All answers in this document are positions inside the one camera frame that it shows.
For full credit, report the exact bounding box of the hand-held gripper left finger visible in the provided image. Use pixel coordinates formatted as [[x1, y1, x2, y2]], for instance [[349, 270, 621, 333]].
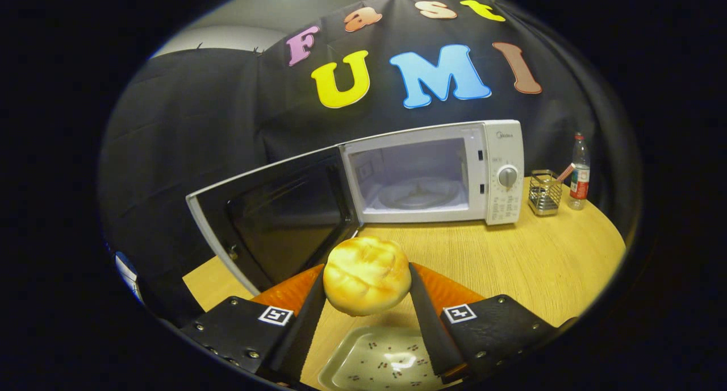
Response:
[[181, 264, 327, 387]]

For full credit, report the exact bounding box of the white microwave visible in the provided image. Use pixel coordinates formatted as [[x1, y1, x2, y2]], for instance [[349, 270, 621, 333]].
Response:
[[186, 119, 525, 296]]

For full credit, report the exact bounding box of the patterned rectangular tray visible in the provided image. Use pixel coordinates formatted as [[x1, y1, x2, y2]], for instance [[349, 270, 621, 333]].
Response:
[[317, 326, 455, 391]]

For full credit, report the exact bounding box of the golden bread bun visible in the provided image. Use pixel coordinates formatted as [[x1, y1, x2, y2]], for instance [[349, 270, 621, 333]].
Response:
[[323, 236, 412, 317]]

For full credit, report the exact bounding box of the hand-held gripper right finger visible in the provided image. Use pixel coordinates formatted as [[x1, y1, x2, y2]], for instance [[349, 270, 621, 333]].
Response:
[[408, 262, 577, 385]]

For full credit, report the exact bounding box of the wire mesh holder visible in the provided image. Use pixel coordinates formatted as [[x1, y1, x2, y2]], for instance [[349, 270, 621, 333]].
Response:
[[528, 169, 563, 217]]

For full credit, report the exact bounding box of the plastic water bottle red label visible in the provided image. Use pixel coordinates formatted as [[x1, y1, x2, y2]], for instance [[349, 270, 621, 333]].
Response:
[[569, 132, 591, 211]]

